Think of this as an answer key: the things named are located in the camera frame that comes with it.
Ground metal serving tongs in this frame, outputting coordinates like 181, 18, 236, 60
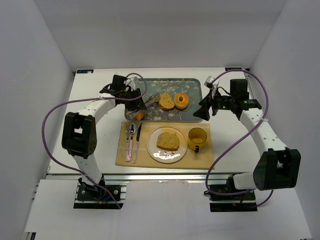
144, 93, 161, 107

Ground bread slice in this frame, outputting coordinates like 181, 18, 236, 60
158, 92, 175, 111
156, 132, 180, 151

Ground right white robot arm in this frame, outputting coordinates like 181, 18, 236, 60
193, 76, 301, 192

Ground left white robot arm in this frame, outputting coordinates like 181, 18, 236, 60
61, 73, 147, 187

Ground orange sesame bun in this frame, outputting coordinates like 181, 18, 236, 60
135, 111, 145, 121

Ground blue floral tray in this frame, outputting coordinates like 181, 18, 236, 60
124, 77, 203, 123

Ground orange bagel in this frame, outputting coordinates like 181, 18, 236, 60
173, 93, 189, 110

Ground yellow mug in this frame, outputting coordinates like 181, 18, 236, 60
187, 127, 208, 153

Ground yellow placemat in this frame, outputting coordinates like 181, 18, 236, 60
115, 121, 214, 170

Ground white and yellow plate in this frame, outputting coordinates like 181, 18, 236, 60
146, 126, 188, 164

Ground pink handled fork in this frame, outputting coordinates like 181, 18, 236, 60
125, 122, 132, 162

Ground pink handled spoon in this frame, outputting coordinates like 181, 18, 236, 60
127, 122, 137, 162

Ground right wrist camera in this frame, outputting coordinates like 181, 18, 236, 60
204, 76, 220, 99

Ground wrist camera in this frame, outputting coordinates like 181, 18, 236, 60
126, 76, 138, 91
204, 76, 220, 99

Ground pink handled knife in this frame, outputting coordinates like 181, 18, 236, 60
133, 123, 142, 164

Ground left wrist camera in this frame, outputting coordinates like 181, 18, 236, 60
126, 76, 138, 91

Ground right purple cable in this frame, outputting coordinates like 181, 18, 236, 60
205, 69, 274, 207

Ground purple cable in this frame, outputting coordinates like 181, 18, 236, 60
205, 69, 274, 207
41, 72, 148, 210

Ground aluminium frame rail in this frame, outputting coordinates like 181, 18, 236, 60
87, 171, 251, 183

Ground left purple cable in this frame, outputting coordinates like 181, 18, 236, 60
41, 72, 148, 210

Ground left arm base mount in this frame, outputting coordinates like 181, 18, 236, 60
73, 181, 127, 210

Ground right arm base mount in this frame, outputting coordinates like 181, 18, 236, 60
204, 190, 258, 213

